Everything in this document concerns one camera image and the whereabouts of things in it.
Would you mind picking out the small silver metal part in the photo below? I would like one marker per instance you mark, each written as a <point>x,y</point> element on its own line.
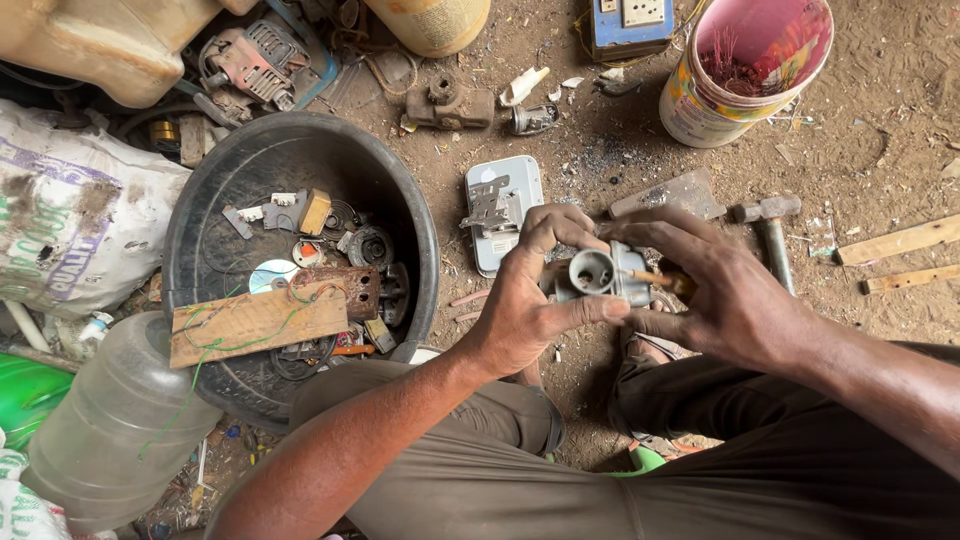
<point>534,120</point>

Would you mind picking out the clear plastic water bottle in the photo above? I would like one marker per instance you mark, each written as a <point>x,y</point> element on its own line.
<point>112,427</point>

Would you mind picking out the blue metal frame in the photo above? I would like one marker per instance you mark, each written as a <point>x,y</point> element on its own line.
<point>315,56</point>

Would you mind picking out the round black metal rotor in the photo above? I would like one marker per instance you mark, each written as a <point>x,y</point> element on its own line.
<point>371,247</point>

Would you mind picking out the green-printed white sack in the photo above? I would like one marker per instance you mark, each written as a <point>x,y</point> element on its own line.
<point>22,502</point>

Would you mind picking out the black plastic basin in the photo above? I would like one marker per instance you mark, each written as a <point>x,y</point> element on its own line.
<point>300,157</point>

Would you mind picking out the short wooden strip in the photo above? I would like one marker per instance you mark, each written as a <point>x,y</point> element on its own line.
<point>911,279</point>

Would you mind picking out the silver metal bracket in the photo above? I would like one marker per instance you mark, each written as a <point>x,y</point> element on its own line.
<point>489,206</point>

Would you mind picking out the broken white plastic piece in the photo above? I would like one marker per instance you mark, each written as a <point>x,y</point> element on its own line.
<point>523,85</point>

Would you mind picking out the beige plastic tank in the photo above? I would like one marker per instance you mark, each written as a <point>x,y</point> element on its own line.
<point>97,45</point>

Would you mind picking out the green plastic container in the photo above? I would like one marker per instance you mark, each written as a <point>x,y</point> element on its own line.
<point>26,394</point>

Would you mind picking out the flat grey metal plate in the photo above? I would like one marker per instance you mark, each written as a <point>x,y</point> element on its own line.
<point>675,196</point>

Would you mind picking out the pink plastic bucket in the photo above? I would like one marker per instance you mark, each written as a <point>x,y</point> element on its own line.
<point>705,112</point>

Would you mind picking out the long wooden strip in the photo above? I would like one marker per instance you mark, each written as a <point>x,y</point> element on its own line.
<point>900,241</point>

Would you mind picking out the pink stick piece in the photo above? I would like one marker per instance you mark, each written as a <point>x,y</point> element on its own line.
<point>466,316</point>
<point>471,297</point>

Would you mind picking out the white and orange round part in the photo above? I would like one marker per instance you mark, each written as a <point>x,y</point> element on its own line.
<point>308,254</point>

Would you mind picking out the metal hammer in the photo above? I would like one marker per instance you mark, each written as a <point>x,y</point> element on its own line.
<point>774,240</point>

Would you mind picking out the black metal gear part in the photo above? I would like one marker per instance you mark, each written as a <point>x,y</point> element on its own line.
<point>394,296</point>

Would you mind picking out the person's right hand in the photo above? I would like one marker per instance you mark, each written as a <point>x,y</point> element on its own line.
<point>739,311</point>

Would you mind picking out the small engine block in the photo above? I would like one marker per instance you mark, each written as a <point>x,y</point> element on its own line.
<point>255,64</point>

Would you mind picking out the printed white sack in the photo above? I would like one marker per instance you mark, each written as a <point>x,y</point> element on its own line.
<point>75,217</point>

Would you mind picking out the person's olive trousers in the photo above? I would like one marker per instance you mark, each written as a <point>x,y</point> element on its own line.
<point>675,495</point>

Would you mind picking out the yellow rectangular block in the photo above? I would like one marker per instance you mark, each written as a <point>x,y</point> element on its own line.
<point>315,211</point>

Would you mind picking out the white plastic pipe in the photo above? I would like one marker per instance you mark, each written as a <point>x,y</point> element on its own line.
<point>26,326</point>

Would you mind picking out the grey metal carburetor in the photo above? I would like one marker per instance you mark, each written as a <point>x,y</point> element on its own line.
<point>596,274</point>

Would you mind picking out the shiny compact disc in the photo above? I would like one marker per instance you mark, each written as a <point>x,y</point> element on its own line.
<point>270,276</point>

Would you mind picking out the blue switch socket box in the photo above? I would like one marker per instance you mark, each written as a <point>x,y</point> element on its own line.
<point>630,34</point>

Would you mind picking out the rusty metal bracket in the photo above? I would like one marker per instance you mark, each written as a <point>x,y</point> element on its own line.
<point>360,289</point>

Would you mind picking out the grey circuit plate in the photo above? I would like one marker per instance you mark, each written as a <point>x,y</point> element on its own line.
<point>281,214</point>

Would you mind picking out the person's left hand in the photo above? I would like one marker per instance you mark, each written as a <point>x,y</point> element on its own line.
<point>510,307</point>

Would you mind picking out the yellow plastic canister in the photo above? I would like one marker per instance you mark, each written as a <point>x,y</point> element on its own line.
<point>431,26</point>

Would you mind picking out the rusty metal cylinder part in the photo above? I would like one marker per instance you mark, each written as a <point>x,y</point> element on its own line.
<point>450,105</point>

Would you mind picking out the green plastic stool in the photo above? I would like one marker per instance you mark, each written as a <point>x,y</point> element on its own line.
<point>643,461</point>

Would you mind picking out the person's sandal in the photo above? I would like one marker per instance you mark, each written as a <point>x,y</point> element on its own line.
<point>652,346</point>

